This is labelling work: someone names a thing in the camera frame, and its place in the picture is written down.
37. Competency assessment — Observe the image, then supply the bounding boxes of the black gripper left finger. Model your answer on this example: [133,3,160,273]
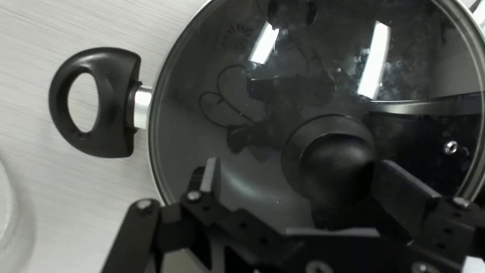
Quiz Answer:
[100,157,304,273]

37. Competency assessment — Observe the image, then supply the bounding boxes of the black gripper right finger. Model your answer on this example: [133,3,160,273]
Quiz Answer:
[309,160,485,266]

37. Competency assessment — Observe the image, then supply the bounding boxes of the glass pot lid black knob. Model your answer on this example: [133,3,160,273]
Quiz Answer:
[147,0,485,220]

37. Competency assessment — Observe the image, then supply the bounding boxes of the black cooking pot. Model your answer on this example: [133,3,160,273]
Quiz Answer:
[48,0,485,214]

